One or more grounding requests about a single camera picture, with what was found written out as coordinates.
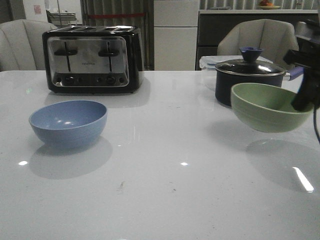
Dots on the green bowl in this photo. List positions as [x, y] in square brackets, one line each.
[267, 108]

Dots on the blue bowl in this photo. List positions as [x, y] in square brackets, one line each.
[69, 124]

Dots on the dark kitchen counter cabinet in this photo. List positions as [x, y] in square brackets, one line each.
[214, 25]

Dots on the white refrigerator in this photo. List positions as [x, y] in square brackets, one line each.
[175, 34]

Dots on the beige armchair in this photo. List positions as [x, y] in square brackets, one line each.
[275, 37]
[21, 45]

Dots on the beige armchair right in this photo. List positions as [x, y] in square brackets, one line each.
[275, 37]

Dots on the metal cart in background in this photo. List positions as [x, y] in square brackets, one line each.
[61, 18]

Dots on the glass pot lid blue knob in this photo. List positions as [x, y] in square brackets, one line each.
[249, 65]

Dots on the beige armchair left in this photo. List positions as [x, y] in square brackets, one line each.
[21, 45]

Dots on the dark blue saucepan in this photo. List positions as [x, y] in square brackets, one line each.
[225, 81]

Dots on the fruit bowl on counter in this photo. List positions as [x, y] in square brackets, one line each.
[267, 5]

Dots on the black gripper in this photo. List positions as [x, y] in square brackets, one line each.
[307, 57]

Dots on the black and chrome toaster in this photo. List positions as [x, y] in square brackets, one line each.
[94, 59]

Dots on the red barrier tape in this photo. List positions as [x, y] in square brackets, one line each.
[111, 16]

